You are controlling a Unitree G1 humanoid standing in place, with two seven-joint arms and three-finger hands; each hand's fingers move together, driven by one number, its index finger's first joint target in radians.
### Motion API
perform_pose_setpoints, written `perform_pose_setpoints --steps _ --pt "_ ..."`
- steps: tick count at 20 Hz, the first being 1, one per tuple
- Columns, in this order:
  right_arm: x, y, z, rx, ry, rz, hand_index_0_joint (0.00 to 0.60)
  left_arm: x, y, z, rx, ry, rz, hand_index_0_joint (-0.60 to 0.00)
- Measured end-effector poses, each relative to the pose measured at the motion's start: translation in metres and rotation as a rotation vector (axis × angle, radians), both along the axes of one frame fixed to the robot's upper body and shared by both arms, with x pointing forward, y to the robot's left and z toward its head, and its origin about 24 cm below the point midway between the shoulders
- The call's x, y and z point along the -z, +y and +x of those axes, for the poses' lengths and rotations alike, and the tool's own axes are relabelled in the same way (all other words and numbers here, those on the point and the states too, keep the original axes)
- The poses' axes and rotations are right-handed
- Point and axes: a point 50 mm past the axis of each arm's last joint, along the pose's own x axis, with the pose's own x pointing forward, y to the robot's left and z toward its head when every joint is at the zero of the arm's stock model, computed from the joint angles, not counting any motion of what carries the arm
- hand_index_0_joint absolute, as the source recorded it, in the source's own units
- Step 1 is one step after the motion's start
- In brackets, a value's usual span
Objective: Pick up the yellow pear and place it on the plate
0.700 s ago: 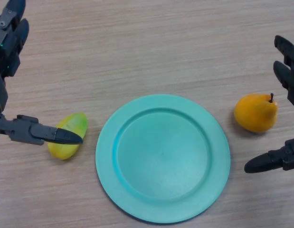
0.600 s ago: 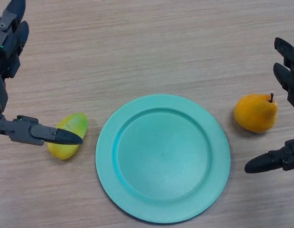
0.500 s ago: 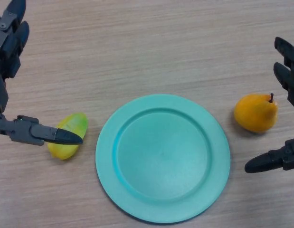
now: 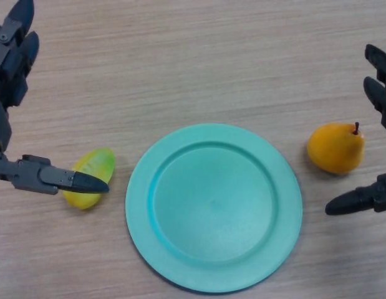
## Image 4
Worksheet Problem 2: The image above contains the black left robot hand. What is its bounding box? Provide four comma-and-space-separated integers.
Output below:
0, 0, 110, 196

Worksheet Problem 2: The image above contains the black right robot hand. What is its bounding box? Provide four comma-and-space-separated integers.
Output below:
324, 44, 386, 216

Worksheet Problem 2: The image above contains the yellow orange pear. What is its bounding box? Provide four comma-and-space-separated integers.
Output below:
307, 121, 366, 174

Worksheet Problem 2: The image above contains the teal green round plate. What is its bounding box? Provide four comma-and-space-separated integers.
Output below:
125, 123, 304, 294

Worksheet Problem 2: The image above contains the yellow-green mango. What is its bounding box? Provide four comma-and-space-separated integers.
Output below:
62, 148, 116, 211

